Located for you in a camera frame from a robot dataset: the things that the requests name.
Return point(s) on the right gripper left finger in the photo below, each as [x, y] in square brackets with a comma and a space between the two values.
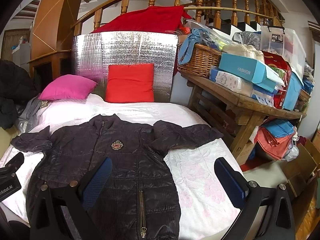
[48, 221]

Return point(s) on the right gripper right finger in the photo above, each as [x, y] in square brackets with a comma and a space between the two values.
[248, 196]

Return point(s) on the black quilted jacket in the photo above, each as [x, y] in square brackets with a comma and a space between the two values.
[140, 199]

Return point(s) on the cardboard box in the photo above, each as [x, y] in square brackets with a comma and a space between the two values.
[301, 171]

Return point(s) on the grey garment on bed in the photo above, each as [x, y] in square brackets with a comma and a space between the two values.
[28, 119]

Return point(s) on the folded blue and coral cloths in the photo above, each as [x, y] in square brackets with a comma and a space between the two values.
[275, 137]

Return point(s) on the black coat pile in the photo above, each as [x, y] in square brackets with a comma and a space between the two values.
[16, 90]

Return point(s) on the wooden side table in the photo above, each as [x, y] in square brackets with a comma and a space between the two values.
[234, 115]

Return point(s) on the pink pillow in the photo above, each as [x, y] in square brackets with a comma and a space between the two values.
[68, 87]

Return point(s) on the white patterned tissue pack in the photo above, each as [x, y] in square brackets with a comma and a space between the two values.
[231, 82]

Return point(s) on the wooden pillar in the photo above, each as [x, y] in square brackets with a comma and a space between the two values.
[52, 36]

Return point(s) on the teal fashion box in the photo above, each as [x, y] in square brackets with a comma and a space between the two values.
[251, 70]

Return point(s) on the red gift bag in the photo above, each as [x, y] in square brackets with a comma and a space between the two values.
[283, 69]

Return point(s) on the red square cushion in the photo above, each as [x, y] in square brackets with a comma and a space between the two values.
[130, 83]

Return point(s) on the silver foil insulation panel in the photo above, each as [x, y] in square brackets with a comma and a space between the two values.
[94, 53]

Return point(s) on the wicker basket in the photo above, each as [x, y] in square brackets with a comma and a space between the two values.
[201, 61]

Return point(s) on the clear plastic storage bin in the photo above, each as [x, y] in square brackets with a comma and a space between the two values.
[284, 42]

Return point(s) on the light blue cloth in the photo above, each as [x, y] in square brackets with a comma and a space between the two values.
[197, 36]

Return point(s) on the red cloth on railing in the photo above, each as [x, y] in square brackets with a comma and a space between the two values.
[153, 19]

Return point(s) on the wooden stair railing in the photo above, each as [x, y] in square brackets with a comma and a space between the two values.
[213, 12]

